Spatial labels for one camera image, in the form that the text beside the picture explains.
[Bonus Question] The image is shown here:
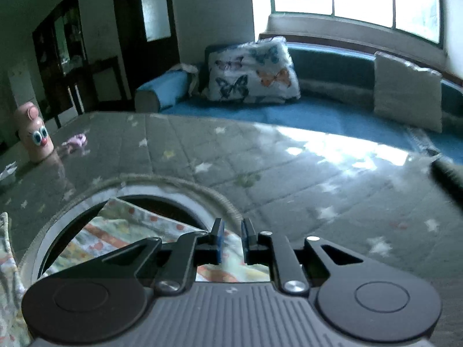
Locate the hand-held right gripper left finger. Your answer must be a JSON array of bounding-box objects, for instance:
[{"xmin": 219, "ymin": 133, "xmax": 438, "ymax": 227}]
[{"xmin": 102, "ymin": 218, "xmax": 225, "ymax": 295}]

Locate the pale printed garment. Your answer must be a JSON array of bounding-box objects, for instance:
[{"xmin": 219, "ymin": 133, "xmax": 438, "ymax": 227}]
[{"xmin": 0, "ymin": 198, "xmax": 272, "ymax": 347}]

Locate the butterfly print pillow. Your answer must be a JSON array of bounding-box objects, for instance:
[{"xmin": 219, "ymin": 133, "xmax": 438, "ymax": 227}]
[{"xmin": 207, "ymin": 36, "xmax": 302, "ymax": 105}]

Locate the white cabinet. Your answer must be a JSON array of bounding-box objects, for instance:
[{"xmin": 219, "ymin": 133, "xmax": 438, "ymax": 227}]
[{"xmin": 8, "ymin": 61, "xmax": 37, "ymax": 116}]

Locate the crumpled beige cloth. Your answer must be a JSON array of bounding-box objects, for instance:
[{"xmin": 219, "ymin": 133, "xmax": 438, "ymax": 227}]
[{"xmin": 170, "ymin": 63, "xmax": 203, "ymax": 95}]

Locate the blue bolster cushion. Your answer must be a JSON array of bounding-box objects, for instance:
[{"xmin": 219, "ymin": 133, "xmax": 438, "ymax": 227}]
[{"xmin": 135, "ymin": 71, "xmax": 196, "ymax": 113}]

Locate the teal sofa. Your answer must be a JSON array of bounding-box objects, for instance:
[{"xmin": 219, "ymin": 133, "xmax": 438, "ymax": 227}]
[{"xmin": 135, "ymin": 32, "xmax": 463, "ymax": 160}]

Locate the black remote control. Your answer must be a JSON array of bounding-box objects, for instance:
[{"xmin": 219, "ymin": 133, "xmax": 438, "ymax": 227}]
[{"xmin": 430, "ymin": 154, "xmax": 463, "ymax": 210}]

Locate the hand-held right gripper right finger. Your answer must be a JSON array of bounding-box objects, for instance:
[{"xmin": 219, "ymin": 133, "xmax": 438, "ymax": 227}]
[{"xmin": 240, "ymin": 219, "xmax": 366, "ymax": 294}]

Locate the small pink toy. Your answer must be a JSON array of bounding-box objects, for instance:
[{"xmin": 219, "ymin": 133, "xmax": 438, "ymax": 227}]
[{"xmin": 61, "ymin": 134, "xmax": 88, "ymax": 152}]

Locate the dark glass front cabinet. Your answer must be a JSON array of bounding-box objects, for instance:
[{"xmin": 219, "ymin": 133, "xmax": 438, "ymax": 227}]
[{"xmin": 32, "ymin": 0, "xmax": 98, "ymax": 123}]

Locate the dark door with frosted glass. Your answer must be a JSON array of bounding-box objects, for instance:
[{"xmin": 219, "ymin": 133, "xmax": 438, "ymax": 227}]
[{"xmin": 112, "ymin": 0, "xmax": 181, "ymax": 102}]

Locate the dark wooden side table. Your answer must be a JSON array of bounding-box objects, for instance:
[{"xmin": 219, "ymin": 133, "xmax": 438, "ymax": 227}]
[{"xmin": 69, "ymin": 56, "xmax": 128, "ymax": 117}]

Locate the grey quilted star table cover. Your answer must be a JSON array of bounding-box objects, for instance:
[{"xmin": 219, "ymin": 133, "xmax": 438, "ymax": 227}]
[{"xmin": 0, "ymin": 111, "xmax": 463, "ymax": 347}]

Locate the plain white pillow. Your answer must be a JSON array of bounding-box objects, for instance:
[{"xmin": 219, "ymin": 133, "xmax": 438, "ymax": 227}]
[{"xmin": 373, "ymin": 51, "xmax": 444, "ymax": 133}]

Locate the pink cartoon face bottle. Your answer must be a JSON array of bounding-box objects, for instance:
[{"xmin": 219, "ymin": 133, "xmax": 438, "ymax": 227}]
[{"xmin": 14, "ymin": 102, "xmax": 55, "ymax": 163}]

